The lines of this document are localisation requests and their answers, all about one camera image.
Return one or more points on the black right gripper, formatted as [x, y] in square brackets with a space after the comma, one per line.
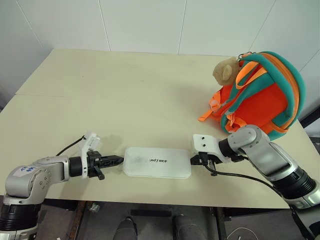
[207, 160]

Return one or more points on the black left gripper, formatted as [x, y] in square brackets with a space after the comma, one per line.
[94, 162]

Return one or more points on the white Unitree box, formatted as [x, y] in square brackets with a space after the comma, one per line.
[157, 163]

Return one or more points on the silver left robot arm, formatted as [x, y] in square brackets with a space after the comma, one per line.
[30, 180]

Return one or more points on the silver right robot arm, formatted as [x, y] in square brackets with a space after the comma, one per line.
[265, 155]

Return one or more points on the orange and teal backpack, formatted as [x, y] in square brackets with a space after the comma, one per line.
[270, 100]

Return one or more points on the small crumpled clear wrapper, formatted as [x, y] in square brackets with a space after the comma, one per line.
[94, 207]

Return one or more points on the dark rounded shape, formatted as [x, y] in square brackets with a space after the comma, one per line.
[185, 228]
[126, 228]

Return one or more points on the beige plush monkey toy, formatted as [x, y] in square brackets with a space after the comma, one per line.
[225, 71]

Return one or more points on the black chair part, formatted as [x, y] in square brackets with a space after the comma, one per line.
[311, 125]

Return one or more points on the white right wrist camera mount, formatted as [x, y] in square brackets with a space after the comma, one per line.
[205, 145]

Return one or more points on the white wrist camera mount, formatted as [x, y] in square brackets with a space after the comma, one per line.
[90, 141]
[205, 145]

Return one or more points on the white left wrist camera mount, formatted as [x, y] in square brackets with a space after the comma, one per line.
[90, 141]

